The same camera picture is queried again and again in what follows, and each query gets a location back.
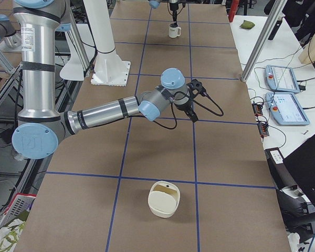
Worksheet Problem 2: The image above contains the far blue teach pendant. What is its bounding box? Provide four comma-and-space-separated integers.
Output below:
265, 65, 300, 93

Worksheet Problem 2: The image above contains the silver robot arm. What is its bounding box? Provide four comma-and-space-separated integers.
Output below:
12, 1, 198, 159

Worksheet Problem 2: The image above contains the green bean bag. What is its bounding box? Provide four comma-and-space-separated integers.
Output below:
239, 20, 255, 30

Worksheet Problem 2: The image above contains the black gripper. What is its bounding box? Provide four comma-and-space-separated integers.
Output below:
174, 92, 198, 122
169, 0, 179, 26

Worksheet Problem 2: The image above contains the red cylinder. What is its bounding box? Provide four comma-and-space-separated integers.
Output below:
228, 0, 239, 23

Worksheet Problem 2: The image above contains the white HOME mug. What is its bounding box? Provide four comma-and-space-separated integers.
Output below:
169, 24, 182, 38

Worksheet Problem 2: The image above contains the blue teach pendant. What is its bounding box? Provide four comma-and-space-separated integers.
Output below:
265, 92, 310, 126
265, 65, 300, 93

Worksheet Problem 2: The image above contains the white basket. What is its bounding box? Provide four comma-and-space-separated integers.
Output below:
0, 193, 37, 227

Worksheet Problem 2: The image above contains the near blue teach pendant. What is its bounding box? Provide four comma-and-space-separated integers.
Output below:
265, 92, 310, 126

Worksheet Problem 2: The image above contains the cream oval container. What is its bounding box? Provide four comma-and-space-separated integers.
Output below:
148, 181, 181, 218

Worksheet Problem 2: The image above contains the black Huawei monitor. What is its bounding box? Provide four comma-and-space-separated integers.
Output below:
283, 134, 315, 204

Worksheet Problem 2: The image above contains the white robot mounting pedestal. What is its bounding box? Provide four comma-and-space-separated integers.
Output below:
83, 0, 131, 86

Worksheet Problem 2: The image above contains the aluminium frame post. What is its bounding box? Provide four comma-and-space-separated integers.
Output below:
240, 0, 287, 82

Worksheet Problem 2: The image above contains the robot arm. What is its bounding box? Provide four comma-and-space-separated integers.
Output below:
149, 0, 180, 27

